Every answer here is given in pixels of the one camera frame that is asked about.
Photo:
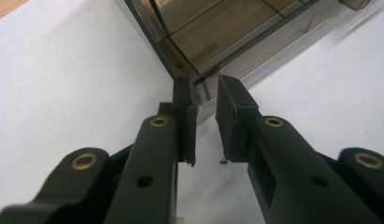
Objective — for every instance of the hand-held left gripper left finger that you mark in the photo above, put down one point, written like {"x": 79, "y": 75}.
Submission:
{"x": 185, "y": 124}

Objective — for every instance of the brown transparent drawer box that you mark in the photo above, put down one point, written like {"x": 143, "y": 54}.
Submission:
{"x": 217, "y": 34}

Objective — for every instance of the white table mat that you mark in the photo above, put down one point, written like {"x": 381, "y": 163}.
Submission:
{"x": 55, "y": 81}

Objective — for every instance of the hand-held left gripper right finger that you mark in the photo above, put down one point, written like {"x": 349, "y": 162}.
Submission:
{"x": 234, "y": 130}

